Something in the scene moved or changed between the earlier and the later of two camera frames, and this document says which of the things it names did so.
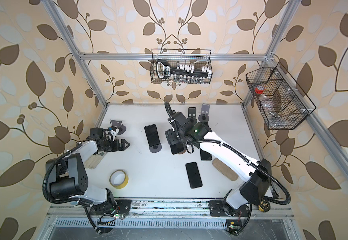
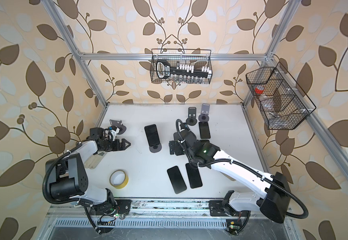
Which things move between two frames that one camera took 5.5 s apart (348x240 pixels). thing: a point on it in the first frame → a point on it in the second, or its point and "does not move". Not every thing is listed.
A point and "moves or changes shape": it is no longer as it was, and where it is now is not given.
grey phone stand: (192, 114) does not move
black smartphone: (176, 148) moves or changes shape
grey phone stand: (204, 117) does not move
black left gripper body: (113, 146) does not move
